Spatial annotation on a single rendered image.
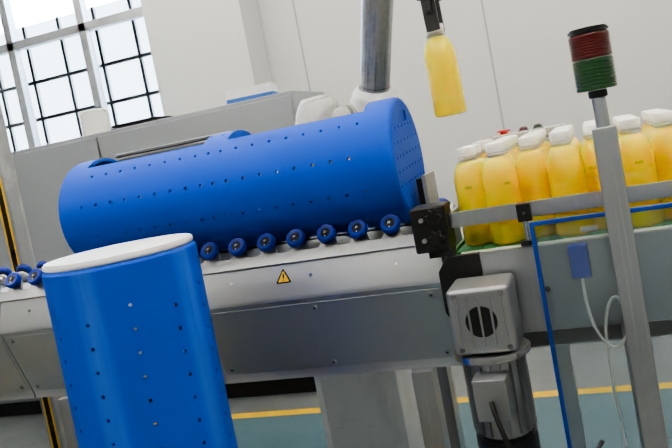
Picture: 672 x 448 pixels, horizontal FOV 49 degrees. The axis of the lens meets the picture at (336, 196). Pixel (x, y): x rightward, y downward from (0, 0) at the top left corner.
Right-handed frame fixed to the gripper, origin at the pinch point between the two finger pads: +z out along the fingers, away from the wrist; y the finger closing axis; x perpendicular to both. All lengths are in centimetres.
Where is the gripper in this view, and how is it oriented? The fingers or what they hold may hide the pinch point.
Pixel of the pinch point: (432, 16)
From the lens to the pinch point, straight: 165.2
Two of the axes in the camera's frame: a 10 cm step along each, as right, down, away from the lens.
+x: 9.1, -1.8, -3.7
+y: -3.5, 1.1, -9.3
